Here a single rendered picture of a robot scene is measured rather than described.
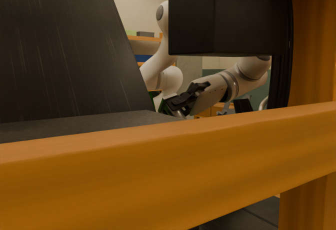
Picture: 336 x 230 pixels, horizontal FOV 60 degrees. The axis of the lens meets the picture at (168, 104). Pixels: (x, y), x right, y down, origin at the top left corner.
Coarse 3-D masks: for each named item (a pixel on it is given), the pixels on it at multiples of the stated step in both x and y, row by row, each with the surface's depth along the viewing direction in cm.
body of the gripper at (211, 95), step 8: (192, 80) 72; (200, 80) 72; (208, 80) 73; (216, 80) 74; (224, 80) 75; (208, 88) 71; (216, 88) 72; (224, 88) 75; (200, 96) 70; (208, 96) 72; (216, 96) 75; (224, 96) 78; (192, 104) 74; (200, 104) 73; (208, 104) 76; (192, 112) 75
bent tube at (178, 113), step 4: (164, 96) 69; (168, 96) 69; (172, 96) 70; (164, 100) 69; (160, 104) 70; (164, 104) 70; (160, 108) 71; (164, 108) 71; (168, 108) 70; (168, 112) 70; (172, 112) 69; (176, 112) 69; (180, 112) 69; (176, 116) 68; (180, 116) 68; (184, 116) 69
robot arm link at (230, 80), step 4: (220, 72) 78; (224, 72) 78; (228, 72) 78; (224, 76) 76; (228, 76) 77; (232, 76) 77; (228, 80) 76; (232, 80) 76; (228, 84) 76; (232, 84) 76; (236, 84) 77; (232, 88) 76; (236, 88) 77; (232, 92) 76; (236, 92) 77; (228, 96) 78; (232, 96) 77; (228, 100) 78
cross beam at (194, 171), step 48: (0, 144) 21; (48, 144) 21; (96, 144) 21; (144, 144) 22; (192, 144) 25; (240, 144) 29; (288, 144) 33; (0, 192) 17; (48, 192) 19; (96, 192) 21; (144, 192) 23; (192, 192) 26; (240, 192) 29
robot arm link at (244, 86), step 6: (234, 66) 80; (234, 72) 78; (240, 72) 78; (240, 78) 78; (246, 78) 77; (264, 78) 83; (240, 84) 78; (246, 84) 78; (252, 84) 80; (258, 84) 83; (240, 90) 78; (246, 90) 80
